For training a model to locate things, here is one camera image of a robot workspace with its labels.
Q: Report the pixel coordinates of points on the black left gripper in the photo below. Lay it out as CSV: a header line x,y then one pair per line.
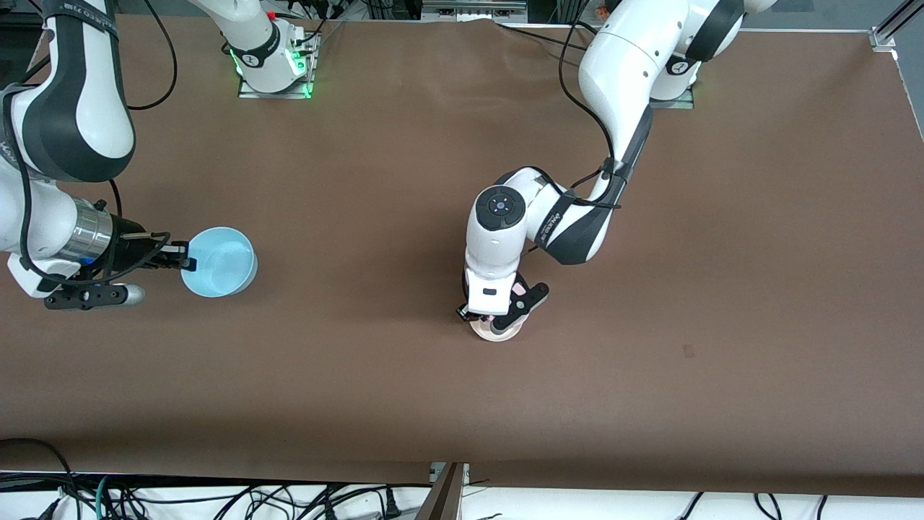
x,y
463,313

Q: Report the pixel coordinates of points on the light blue bowl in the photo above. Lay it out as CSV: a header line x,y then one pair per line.
x,y
224,263

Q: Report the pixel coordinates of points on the black right camera mount bracket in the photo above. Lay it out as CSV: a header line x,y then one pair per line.
x,y
79,297

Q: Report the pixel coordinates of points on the black left camera mount bracket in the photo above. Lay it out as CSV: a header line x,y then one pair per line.
x,y
534,296

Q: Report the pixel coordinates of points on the pink bowl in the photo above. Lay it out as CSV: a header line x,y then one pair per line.
x,y
517,289

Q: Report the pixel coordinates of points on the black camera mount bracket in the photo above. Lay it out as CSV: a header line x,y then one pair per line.
x,y
79,297
534,296

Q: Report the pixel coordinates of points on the aluminium post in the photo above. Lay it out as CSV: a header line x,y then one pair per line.
x,y
444,498

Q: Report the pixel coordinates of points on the metal frame bar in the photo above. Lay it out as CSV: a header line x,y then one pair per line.
x,y
473,11

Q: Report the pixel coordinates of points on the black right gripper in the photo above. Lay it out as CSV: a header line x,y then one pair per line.
x,y
132,248

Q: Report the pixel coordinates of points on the white bowl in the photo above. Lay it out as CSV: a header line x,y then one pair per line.
x,y
498,336

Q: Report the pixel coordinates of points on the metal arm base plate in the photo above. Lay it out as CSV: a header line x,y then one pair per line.
x,y
278,94
682,104

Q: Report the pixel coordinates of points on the aluminium frame profile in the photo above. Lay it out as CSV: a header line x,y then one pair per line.
x,y
884,36

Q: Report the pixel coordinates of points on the brown table mat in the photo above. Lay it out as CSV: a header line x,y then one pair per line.
x,y
361,180

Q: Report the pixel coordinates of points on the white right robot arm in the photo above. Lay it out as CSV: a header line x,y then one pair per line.
x,y
72,108

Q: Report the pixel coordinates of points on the black power plug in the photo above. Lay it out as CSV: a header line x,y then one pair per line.
x,y
390,503

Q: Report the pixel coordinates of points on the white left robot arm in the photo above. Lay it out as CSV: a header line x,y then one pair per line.
x,y
628,65

